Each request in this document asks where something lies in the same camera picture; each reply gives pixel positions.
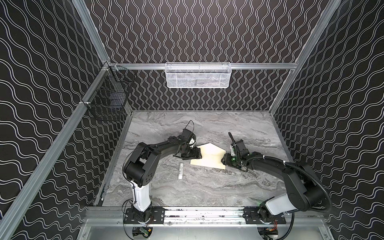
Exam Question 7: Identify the cream envelope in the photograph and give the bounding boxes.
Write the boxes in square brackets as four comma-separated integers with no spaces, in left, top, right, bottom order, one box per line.
[190,143,226,170]

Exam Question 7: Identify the white glue stick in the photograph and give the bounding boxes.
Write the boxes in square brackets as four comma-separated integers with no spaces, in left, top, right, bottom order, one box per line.
[178,163,184,180]

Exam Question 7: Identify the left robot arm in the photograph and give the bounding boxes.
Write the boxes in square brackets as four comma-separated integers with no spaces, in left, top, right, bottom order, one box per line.
[123,129,202,212]

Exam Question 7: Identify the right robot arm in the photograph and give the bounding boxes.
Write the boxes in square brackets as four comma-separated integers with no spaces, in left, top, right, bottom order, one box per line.
[221,140,332,217]

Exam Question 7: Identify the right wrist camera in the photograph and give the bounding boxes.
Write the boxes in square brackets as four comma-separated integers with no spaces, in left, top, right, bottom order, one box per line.
[231,144,237,156]

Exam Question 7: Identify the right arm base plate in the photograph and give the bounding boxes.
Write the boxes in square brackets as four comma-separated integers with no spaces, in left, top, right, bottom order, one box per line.
[242,207,287,225]

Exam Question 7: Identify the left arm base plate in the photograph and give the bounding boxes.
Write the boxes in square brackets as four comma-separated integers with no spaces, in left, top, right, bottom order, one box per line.
[123,207,165,225]

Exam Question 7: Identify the white wire mesh basket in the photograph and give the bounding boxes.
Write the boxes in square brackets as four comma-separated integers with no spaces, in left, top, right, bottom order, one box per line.
[165,62,232,89]

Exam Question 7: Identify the black wire basket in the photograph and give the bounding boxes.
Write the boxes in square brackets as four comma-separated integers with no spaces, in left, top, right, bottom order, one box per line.
[86,66,137,122]

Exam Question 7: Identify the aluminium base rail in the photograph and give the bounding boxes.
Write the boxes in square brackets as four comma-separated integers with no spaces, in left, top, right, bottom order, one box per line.
[83,205,326,227]

